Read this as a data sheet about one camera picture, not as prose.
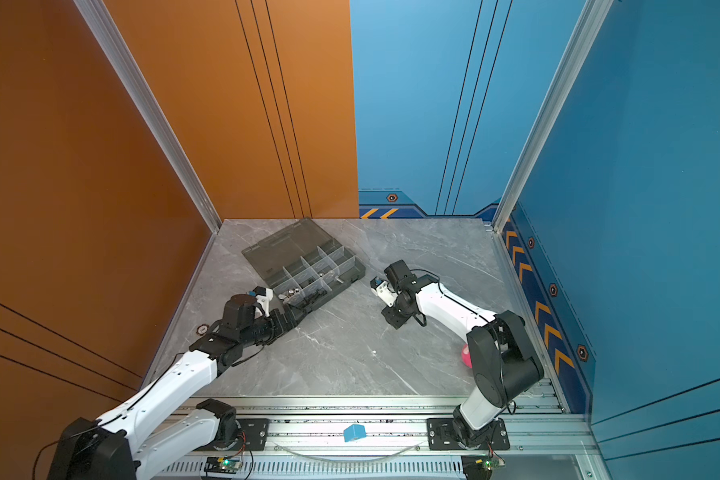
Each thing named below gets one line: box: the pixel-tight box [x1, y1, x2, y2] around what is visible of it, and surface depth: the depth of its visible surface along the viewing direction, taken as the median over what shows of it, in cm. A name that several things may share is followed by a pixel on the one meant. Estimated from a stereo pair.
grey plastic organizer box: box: [241, 218, 366, 312], surface depth 107 cm
